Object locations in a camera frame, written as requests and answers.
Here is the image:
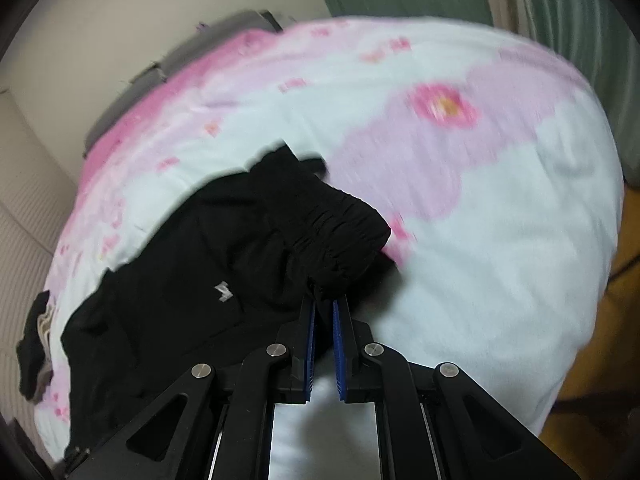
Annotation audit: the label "green curtain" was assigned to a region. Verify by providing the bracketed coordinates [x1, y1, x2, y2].
[303, 0, 640, 187]

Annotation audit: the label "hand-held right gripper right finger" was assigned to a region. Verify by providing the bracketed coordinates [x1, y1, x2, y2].
[332, 296, 583, 480]

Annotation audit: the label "black pants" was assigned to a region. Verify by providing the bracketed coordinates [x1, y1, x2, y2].
[60, 143, 392, 466]

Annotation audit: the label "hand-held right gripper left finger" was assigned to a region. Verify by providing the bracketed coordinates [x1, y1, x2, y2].
[65, 296, 318, 480]

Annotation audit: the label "pink floral blanket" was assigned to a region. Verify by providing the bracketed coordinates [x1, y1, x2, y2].
[30, 16, 625, 480]

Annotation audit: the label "dark cloth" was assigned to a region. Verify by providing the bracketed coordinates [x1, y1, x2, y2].
[15, 290, 53, 402]

